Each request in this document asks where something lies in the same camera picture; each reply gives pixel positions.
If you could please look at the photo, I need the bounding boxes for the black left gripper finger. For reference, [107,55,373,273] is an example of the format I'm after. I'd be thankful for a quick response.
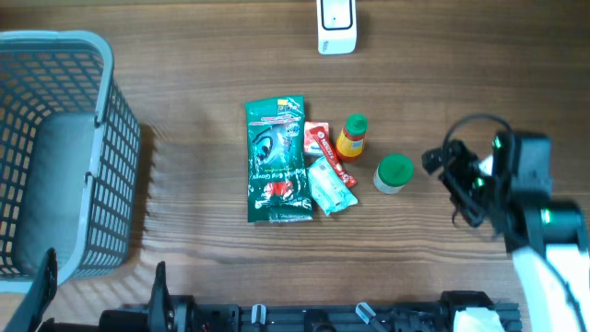
[4,248,58,332]
[147,261,173,332]

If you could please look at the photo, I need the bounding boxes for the green-lidded white jar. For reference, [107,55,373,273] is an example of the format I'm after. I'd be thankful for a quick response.
[373,153,414,195]

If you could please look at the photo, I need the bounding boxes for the orange sauce bottle green cap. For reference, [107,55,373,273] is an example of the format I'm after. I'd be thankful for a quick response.
[336,113,368,162]

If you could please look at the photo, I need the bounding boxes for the teal wet wipes pack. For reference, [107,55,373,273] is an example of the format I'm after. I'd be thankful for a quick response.
[307,157,359,216]

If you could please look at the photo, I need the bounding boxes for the red coffee stick sachet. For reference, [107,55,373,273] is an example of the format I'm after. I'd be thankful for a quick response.
[310,126,357,188]

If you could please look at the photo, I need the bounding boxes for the small red white carton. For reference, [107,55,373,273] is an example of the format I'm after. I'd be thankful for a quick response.
[303,122,329,157]

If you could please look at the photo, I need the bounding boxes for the green gloves package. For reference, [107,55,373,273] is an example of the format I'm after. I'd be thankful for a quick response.
[244,96,313,223]

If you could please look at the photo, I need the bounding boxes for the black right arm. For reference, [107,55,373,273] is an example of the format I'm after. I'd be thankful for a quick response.
[421,131,589,331]

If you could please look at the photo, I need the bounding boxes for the white barcode scanner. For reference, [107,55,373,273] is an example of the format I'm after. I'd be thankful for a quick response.
[316,0,358,55]

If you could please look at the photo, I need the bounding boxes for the grey plastic mesh basket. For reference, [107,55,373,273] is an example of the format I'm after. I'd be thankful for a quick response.
[1,30,141,293]

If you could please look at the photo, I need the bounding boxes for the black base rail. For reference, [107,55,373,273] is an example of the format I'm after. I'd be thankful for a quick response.
[41,290,525,332]

